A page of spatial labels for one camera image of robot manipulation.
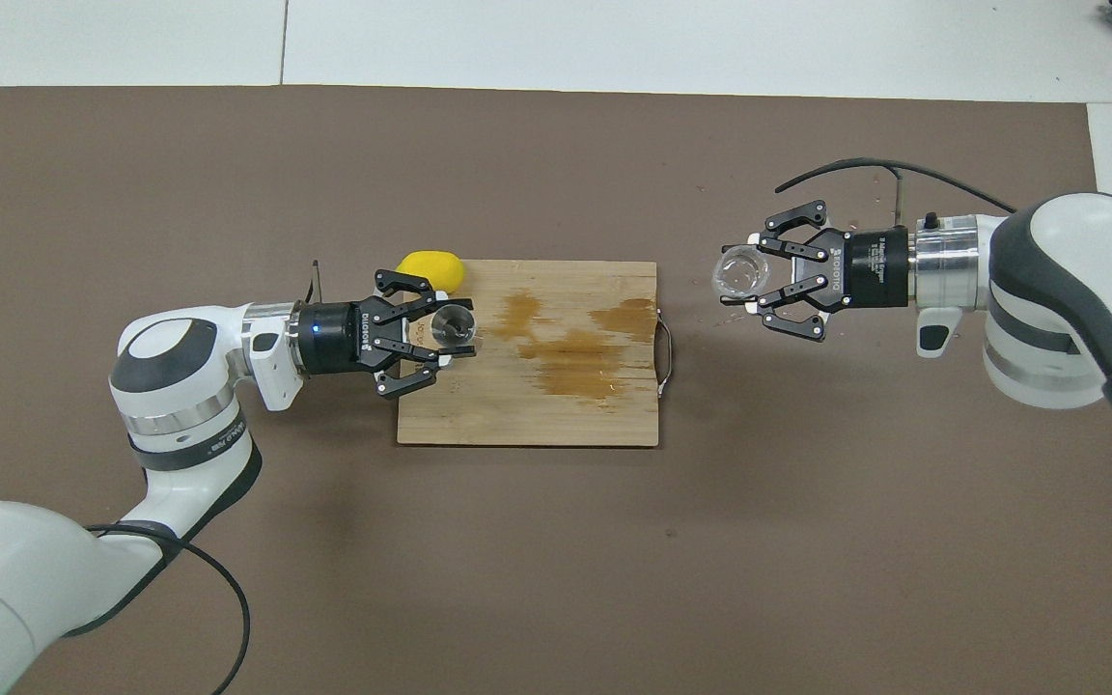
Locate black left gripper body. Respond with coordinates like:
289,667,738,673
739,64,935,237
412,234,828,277
297,301,399,377

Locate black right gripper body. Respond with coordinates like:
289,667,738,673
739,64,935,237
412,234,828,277
821,227,914,310

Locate steel jigger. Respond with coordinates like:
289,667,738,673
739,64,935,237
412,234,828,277
429,301,480,354

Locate clear glass cup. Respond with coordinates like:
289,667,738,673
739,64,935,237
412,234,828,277
713,245,771,300

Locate yellow lemon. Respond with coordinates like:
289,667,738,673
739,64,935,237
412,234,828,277
396,250,467,295

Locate wooden cutting board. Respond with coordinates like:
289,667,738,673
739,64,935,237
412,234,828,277
397,259,675,448

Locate brown table mat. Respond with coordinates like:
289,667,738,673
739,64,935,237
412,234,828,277
0,85,1112,695

